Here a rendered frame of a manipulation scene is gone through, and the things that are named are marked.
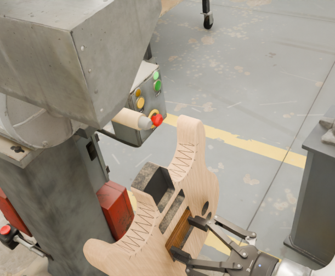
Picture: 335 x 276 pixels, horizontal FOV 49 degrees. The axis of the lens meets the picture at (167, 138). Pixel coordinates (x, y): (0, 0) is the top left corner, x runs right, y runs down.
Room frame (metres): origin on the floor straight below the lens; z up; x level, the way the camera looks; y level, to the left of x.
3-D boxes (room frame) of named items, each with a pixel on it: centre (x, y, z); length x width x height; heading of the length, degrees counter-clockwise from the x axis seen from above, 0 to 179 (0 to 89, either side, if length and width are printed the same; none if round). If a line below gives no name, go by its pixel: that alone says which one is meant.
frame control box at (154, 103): (0.92, 0.14, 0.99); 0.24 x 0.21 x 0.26; 52
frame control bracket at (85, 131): (0.88, 0.18, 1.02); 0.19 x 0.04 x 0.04; 142
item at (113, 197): (0.95, 0.31, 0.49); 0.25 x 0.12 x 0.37; 52
